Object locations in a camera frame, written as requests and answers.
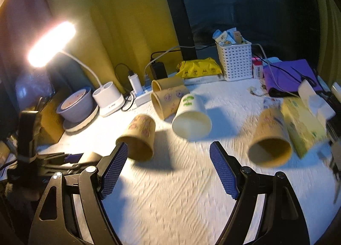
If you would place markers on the black power adapter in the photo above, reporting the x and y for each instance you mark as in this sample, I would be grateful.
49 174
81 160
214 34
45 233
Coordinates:
158 70

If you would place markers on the patterned brown cup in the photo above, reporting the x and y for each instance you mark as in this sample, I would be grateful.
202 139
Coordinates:
166 102
166 83

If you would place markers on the white plate under bowl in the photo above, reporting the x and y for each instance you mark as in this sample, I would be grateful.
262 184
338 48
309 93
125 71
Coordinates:
71 127

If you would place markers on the white paper cup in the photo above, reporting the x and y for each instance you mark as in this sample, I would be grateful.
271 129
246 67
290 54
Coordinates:
191 121

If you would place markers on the yellow tissue box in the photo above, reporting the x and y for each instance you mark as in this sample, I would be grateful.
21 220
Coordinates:
306 133

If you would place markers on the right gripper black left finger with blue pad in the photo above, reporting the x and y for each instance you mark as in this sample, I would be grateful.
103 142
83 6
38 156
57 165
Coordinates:
71 211

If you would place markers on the white desk lamp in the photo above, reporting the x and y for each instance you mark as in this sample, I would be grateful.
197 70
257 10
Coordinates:
107 96

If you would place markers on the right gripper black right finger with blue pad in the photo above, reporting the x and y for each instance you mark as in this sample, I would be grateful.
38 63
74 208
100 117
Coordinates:
282 220

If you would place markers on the yellow snack bag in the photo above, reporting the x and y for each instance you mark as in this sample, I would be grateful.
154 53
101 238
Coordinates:
198 68

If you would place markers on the patterned brown cup rear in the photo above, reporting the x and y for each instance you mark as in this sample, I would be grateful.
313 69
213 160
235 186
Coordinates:
166 83

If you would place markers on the right brown paper cup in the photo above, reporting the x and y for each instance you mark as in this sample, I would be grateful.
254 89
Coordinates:
271 145

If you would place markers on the yellow curtain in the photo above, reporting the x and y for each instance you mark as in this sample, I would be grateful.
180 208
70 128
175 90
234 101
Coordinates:
113 36

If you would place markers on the brown paper cup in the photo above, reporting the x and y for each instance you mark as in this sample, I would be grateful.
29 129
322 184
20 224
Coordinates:
271 145
139 137

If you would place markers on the white textured tablecloth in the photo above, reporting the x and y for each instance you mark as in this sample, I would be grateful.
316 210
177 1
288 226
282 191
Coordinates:
177 196

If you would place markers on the white plastic basket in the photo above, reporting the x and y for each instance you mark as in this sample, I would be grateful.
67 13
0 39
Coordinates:
236 61

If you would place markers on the white power strip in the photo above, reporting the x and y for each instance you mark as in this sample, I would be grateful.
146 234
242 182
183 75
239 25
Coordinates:
143 97

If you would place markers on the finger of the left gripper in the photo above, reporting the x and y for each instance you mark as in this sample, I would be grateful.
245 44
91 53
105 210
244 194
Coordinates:
59 158
88 159

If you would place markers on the cardboard box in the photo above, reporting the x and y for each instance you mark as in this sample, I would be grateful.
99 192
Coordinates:
51 122

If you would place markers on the lavender bowl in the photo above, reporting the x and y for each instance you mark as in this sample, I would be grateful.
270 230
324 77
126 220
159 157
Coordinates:
77 106

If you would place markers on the small pink white box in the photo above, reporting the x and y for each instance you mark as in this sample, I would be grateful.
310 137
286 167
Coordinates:
258 67

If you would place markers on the patterned brown cup front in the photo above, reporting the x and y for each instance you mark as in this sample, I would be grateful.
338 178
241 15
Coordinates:
166 102

